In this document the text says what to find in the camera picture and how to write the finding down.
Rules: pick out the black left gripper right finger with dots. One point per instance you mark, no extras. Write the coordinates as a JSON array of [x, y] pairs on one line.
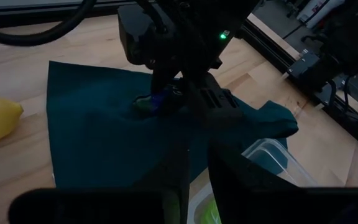
[[259, 199]]

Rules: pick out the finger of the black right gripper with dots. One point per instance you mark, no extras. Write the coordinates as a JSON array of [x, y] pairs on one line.
[[176, 98], [162, 82]]

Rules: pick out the purple toy eggplant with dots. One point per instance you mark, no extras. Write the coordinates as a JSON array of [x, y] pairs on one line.
[[145, 104]]

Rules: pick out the dark green cloth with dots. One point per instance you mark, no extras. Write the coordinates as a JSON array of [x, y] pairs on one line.
[[98, 140]]

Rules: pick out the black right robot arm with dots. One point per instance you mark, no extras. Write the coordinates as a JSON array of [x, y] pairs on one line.
[[182, 31]]

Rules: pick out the clear plastic tupperware container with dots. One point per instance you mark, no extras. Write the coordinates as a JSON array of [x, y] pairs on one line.
[[278, 165]]

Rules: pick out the light green toy cabbage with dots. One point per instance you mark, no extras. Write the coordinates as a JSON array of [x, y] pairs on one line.
[[210, 214]]

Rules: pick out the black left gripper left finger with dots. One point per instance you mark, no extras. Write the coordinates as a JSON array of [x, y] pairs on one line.
[[120, 205]]

